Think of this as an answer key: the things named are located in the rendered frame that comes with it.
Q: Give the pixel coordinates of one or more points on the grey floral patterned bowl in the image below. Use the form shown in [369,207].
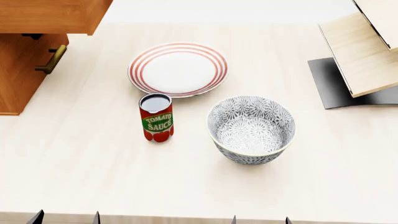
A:
[251,130]

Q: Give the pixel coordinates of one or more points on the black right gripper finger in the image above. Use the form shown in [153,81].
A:
[234,220]
[288,221]

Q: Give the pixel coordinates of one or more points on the orange wooden cabinet drawer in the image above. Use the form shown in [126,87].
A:
[49,14]

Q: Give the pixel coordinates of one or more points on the light wooden shelf rack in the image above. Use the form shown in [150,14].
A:
[363,53]

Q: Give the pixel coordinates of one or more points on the orange wooden cabinet body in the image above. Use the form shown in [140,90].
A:
[18,77]

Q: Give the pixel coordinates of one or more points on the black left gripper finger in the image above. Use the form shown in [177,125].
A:
[97,219]
[36,219]

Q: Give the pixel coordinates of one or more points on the white plate with red rings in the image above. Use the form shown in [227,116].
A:
[178,69]

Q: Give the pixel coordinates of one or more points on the red tomato sauce can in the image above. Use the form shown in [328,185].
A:
[157,121]

